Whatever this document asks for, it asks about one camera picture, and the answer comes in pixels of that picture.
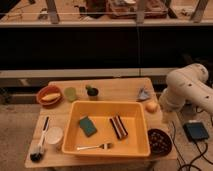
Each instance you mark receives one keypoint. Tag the dark grape bunch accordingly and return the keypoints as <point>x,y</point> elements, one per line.
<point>158,142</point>

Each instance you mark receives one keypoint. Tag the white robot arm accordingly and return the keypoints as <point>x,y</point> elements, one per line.
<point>187,84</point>

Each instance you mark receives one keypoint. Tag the dark green cup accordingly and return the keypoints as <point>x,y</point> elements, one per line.
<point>92,92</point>

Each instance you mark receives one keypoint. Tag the light green cup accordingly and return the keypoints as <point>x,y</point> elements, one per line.
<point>70,94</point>

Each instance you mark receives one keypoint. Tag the white paper cup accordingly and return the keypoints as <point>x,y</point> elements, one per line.
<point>54,137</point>

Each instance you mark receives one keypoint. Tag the blue grey crumpled cloth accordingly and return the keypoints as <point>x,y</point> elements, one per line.
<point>143,95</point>

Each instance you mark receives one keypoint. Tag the striped dark block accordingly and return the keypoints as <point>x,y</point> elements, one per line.
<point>118,127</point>

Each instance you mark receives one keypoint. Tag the green sponge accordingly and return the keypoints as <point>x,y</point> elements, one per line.
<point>87,126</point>

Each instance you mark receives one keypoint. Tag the yellow plastic tub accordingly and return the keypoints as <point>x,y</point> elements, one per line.
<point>136,144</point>

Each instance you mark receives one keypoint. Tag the yellow lemon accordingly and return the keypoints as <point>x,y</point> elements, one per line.
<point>151,106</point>

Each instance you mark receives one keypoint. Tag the yellow banana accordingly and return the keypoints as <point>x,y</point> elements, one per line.
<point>50,97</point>

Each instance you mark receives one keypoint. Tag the orange red bowl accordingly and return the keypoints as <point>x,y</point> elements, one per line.
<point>48,90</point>

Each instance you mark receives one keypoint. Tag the metal fork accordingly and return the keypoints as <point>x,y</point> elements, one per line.
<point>102,146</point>

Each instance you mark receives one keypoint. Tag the dark brown bowl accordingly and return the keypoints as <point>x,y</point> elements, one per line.
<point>168,140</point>

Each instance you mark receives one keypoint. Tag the wooden table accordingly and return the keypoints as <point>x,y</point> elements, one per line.
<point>118,89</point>

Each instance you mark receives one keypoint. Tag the black white dish brush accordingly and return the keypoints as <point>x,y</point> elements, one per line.
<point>38,151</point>

